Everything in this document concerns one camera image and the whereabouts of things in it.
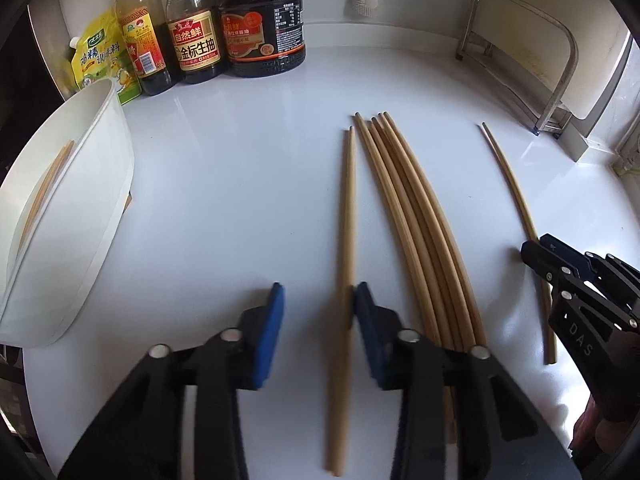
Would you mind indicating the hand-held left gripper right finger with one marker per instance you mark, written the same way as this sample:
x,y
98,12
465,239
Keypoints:
x,y
372,340

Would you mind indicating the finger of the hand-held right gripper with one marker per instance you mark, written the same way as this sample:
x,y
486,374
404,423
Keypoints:
x,y
575,330
570,260

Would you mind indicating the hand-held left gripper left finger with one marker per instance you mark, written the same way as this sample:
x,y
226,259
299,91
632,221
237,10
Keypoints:
x,y
267,340

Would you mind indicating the white round basin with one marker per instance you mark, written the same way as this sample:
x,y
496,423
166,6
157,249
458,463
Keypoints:
x,y
75,260

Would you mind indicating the pile of wooden chopsticks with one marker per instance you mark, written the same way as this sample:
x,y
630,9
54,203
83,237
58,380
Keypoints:
x,y
50,180

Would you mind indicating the person's right hand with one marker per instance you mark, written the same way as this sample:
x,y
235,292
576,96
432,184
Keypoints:
x,y
587,430

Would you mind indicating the metal cutting board rack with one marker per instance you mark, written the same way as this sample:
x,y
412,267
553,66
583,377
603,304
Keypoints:
x,y
559,92

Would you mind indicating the yellow-capped soy sauce bottle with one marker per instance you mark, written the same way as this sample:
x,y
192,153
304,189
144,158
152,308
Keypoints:
x,y
195,45

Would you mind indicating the red-capped soy sauce jug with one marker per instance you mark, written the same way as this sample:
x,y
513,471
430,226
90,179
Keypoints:
x,y
260,30

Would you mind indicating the yellow-capped vinegar bottle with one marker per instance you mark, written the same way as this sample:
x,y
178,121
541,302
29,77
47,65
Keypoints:
x,y
145,55

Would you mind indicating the yellow seasoning pouch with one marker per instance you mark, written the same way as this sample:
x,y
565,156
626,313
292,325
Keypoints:
x,y
100,50

